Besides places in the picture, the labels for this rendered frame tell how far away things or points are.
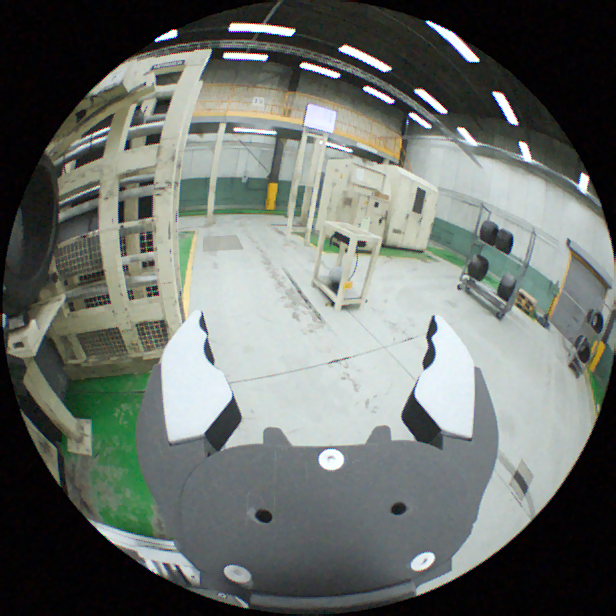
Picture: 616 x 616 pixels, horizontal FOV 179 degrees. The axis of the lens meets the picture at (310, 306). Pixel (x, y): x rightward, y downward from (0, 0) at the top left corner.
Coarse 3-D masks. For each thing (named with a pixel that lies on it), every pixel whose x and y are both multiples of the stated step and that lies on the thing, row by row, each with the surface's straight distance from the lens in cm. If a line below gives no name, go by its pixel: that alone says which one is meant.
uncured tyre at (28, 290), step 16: (48, 160) 101; (32, 176) 118; (48, 176) 103; (32, 192) 124; (48, 192) 117; (32, 208) 126; (48, 208) 118; (32, 224) 126; (48, 224) 117; (32, 240) 125; (48, 240) 115; (32, 256) 123; (48, 256) 100; (32, 272) 118; (48, 272) 105; (16, 288) 83; (32, 288) 90; (16, 304) 85
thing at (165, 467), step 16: (160, 368) 9; (160, 384) 9; (144, 400) 9; (160, 400) 8; (144, 416) 8; (160, 416) 8; (144, 432) 8; (160, 432) 8; (144, 448) 8; (160, 448) 7; (176, 448) 7; (192, 448) 7; (208, 448) 7; (144, 464) 7; (160, 464) 7; (176, 464) 7; (192, 464) 7; (160, 480) 7; (176, 480) 7; (160, 496) 7; (176, 496) 7; (176, 512) 7; (176, 528) 7
